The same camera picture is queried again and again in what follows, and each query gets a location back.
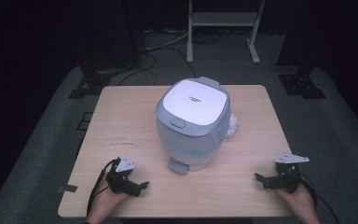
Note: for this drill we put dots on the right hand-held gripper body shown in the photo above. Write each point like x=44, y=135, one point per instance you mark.
x=287, y=179

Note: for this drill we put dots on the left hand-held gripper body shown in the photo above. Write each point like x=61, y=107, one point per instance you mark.
x=119, y=180

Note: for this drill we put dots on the white paper ball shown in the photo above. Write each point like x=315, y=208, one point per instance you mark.
x=232, y=125

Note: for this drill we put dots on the white grey pedal trash bin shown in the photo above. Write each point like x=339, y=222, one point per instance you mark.
x=195, y=102

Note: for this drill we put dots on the person's left hand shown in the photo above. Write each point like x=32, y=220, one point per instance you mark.
x=105, y=202

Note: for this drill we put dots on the grey tape piece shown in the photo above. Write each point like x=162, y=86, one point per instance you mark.
x=68, y=188

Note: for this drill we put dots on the dark floor socket plate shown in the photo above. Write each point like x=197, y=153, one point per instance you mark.
x=85, y=121

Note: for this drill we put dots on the black stand base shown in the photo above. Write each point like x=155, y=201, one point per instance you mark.
x=303, y=85
x=90, y=84

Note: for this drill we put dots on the white metal stand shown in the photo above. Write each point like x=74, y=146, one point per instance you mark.
x=223, y=18

